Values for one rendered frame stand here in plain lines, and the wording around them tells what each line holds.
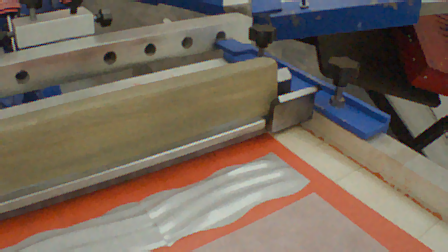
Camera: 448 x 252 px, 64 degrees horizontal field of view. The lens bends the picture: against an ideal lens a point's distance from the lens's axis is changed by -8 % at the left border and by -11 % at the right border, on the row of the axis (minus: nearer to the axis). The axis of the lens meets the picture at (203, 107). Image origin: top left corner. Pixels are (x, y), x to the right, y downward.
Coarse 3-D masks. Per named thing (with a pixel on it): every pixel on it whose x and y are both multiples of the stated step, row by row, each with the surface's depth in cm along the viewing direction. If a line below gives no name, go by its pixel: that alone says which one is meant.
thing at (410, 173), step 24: (168, 72) 61; (72, 96) 53; (312, 120) 51; (336, 144) 48; (360, 144) 45; (384, 144) 43; (384, 168) 42; (408, 168) 39; (432, 168) 39; (408, 192) 40; (432, 192) 37
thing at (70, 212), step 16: (96, 192) 41; (112, 192) 41; (128, 192) 41; (48, 208) 38; (64, 208) 39; (80, 208) 39; (96, 208) 39; (112, 208) 39; (0, 224) 36; (16, 224) 36; (32, 224) 36; (48, 224) 36; (64, 224) 37; (0, 240) 34; (16, 240) 34
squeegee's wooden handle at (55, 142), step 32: (256, 64) 45; (96, 96) 38; (128, 96) 38; (160, 96) 39; (192, 96) 41; (224, 96) 44; (256, 96) 46; (0, 128) 32; (32, 128) 33; (64, 128) 35; (96, 128) 37; (128, 128) 39; (160, 128) 41; (192, 128) 43; (0, 160) 33; (32, 160) 34; (64, 160) 36; (96, 160) 38; (0, 192) 33
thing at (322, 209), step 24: (240, 144) 50; (264, 144) 50; (168, 168) 45; (192, 168) 45; (216, 168) 45; (312, 168) 45; (144, 192) 41; (312, 192) 41; (336, 192) 41; (264, 216) 38; (288, 216) 38; (312, 216) 38; (336, 216) 38; (360, 216) 38; (192, 240) 35; (216, 240) 35; (240, 240) 35; (264, 240) 35; (288, 240) 35; (312, 240) 35; (336, 240) 35; (360, 240) 35; (384, 240) 35; (408, 240) 35
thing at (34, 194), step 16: (224, 128) 45; (240, 128) 45; (256, 128) 46; (176, 144) 42; (192, 144) 42; (208, 144) 43; (128, 160) 39; (144, 160) 39; (160, 160) 40; (80, 176) 37; (96, 176) 37; (112, 176) 38; (16, 192) 34; (32, 192) 34; (48, 192) 35; (64, 192) 35; (0, 208) 32
